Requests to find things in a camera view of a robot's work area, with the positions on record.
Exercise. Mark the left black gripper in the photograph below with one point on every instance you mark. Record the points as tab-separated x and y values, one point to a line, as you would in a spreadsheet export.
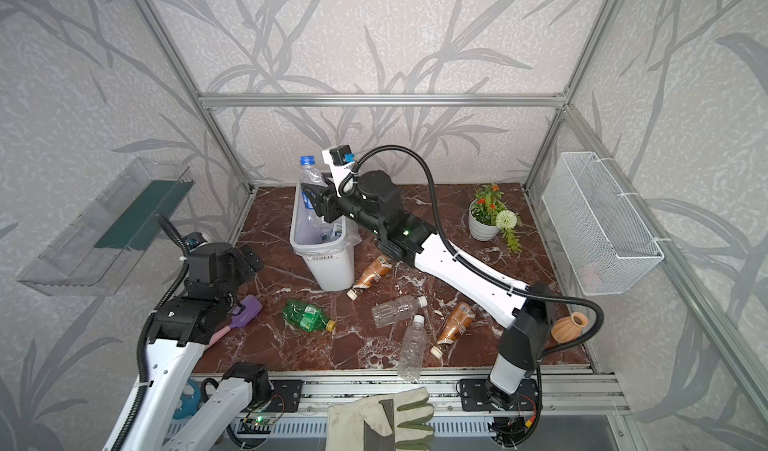
241	262

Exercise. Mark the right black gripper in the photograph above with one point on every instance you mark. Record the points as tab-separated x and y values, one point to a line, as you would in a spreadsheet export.
327	199

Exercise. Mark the blue cap water bottle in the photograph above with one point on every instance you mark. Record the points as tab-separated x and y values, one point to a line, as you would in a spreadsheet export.
309	174

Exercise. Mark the green plastic bottle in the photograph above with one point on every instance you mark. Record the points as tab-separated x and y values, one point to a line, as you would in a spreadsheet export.
307	317

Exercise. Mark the clear bottle white cap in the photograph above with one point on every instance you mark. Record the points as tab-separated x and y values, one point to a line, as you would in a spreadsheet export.
402	308
410	361

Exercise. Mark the clear bottle white cap front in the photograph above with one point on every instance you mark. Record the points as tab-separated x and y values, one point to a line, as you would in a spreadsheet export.
410	361

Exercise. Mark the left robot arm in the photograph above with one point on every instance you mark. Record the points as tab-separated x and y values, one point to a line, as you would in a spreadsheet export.
175	336

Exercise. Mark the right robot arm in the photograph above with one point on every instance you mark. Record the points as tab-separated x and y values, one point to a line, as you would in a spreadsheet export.
522	310

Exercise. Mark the clear bin liner bag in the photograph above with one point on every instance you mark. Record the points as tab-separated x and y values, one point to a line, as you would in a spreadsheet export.
309	236

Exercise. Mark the white plastic trash bin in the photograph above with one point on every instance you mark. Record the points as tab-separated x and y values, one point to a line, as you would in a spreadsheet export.
333	269

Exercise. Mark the purple pink brush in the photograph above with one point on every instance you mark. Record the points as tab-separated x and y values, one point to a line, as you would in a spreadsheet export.
245	312

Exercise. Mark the white pot artificial flowers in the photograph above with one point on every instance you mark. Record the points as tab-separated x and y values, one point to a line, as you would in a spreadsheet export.
489	217

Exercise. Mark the beige green work glove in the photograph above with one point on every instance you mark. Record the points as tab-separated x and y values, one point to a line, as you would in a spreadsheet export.
398	421

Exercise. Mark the small terracotta vase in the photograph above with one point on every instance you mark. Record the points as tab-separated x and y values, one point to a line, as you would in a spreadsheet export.
569	328

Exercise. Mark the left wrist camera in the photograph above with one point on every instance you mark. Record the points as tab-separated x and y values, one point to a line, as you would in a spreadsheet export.
193	240

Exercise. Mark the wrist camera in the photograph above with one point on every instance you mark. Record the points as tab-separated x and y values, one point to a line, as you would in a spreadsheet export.
193	240
341	162

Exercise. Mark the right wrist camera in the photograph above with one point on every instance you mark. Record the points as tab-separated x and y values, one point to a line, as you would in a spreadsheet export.
341	162

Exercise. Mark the clear acrylic wall shelf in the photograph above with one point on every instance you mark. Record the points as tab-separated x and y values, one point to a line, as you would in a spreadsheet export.
95	254

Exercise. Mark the teal clamp wooden handle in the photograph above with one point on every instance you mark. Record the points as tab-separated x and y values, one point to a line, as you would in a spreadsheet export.
189	400

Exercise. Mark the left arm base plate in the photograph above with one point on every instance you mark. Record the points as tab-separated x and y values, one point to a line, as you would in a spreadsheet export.
286	397

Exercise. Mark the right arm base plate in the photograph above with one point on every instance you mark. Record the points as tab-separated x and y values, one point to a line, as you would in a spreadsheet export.
478	395

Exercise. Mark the white wire mesh basket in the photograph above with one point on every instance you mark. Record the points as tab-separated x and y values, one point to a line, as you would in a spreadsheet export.
608	245

